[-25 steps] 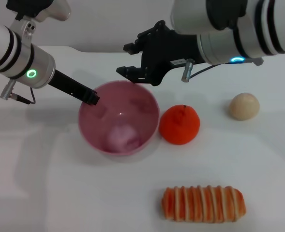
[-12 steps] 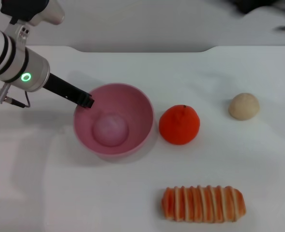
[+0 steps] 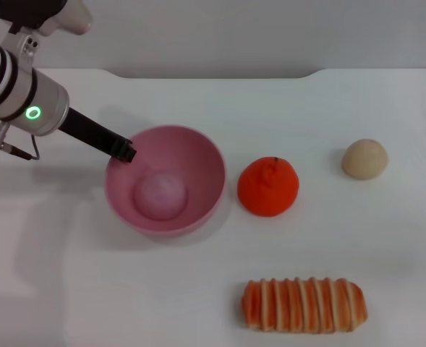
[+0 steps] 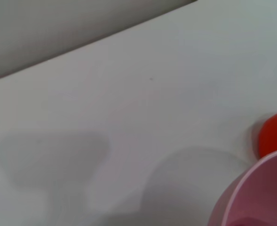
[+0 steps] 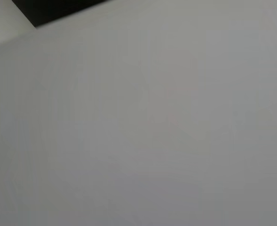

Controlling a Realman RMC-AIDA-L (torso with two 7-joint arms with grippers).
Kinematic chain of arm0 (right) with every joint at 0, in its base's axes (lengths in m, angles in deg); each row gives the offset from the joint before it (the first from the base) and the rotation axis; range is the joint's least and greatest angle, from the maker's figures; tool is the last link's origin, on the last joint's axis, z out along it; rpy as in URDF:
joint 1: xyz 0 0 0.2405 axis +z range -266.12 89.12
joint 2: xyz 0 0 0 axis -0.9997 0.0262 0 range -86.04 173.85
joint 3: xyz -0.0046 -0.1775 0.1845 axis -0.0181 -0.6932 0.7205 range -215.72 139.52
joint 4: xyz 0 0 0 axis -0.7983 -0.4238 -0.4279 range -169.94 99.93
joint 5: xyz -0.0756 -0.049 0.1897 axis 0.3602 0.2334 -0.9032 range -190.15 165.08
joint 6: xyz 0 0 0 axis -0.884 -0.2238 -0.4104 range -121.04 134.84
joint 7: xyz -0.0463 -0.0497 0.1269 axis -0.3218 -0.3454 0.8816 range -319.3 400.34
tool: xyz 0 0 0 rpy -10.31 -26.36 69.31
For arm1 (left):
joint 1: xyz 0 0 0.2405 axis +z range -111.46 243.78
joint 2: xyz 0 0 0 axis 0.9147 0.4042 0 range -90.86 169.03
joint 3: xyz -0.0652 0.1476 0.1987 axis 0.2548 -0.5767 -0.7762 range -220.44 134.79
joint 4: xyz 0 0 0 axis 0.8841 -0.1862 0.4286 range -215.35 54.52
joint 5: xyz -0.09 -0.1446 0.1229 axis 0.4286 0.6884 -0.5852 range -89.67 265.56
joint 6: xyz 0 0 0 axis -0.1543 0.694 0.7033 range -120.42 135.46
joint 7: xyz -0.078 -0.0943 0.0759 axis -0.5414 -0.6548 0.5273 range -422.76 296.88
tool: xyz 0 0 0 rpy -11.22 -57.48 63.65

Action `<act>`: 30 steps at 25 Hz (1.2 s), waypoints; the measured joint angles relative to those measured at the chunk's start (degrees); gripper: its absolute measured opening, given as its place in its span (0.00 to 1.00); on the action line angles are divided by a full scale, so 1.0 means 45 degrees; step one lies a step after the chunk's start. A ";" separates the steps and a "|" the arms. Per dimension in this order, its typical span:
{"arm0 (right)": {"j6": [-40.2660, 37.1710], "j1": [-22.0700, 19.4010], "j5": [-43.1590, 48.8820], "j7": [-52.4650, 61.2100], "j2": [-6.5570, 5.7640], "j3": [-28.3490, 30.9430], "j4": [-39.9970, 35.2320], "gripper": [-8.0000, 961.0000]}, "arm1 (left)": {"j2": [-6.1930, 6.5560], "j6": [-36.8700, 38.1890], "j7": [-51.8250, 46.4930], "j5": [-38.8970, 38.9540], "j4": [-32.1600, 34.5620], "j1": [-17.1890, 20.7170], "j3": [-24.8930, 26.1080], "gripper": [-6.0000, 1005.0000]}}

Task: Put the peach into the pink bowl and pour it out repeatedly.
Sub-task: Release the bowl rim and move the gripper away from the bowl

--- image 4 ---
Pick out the pink plastic bowl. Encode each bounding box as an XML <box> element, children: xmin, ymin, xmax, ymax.
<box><xmin>207</xmin><ymin>147</ymin><xmax>277</xmax><ymax>226</ymax></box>

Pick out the orange tangerine toy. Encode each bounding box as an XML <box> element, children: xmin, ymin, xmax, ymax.
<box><xmin>258</xmin><ymin>110</ymin><xmax>277</xmax><ymax>159</ymax></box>

